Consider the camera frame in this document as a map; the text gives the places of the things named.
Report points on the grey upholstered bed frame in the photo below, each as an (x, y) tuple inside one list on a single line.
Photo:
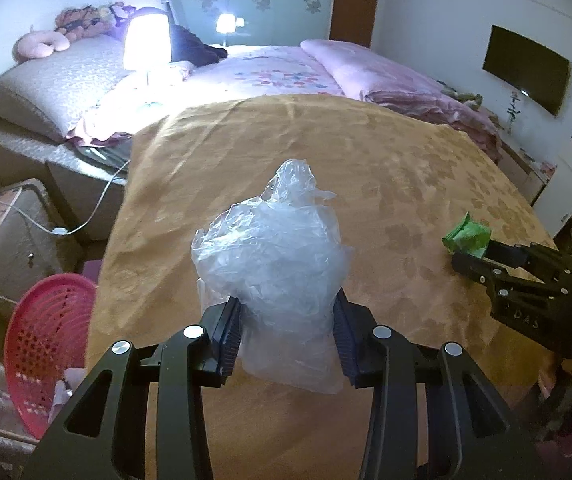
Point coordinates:
[(80, 191)]

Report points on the green snack packet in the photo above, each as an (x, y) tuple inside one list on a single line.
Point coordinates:
[(468, 237)]

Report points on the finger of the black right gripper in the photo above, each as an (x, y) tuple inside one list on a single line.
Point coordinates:
[(527, 257), (487, 273)]

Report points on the grey quilted pillow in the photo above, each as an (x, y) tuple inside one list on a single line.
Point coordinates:
[(49, 96)]

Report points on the glowing white table lamp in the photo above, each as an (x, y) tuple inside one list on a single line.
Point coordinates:
[(147, 44)]

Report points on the brown plush toy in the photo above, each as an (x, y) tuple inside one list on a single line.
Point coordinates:
[(92, 21)]

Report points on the pink folded quilt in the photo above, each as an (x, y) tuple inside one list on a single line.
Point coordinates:
[(366, 76)]

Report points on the black wall television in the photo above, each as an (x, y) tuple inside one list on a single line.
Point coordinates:
[(540, 73)]

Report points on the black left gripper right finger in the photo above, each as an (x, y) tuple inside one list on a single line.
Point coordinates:
[(375, 357)]

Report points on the brown wooden door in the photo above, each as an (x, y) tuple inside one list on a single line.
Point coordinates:
[(353, 21)]

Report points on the clear plastic bag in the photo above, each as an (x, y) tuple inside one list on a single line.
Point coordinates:
[(280, 254)]

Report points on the dark clothing pile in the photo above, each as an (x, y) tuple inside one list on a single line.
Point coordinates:
[(187, 47)]

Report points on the golden yellow bed blanket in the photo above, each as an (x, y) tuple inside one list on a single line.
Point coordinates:
[(351, 186)]

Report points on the pink plastic basket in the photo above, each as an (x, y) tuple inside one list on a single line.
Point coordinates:
[(46, 335)]

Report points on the floral white bed sheet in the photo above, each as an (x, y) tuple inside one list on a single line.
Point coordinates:
[(140, 100)]

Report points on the grey bedside cabinet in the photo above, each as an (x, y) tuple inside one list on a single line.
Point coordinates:
[(29, 250)]

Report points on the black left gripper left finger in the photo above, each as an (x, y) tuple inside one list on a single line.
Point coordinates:
[(199, 356)]

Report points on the white foam block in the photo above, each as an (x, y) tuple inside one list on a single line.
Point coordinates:
[(64, 389)]

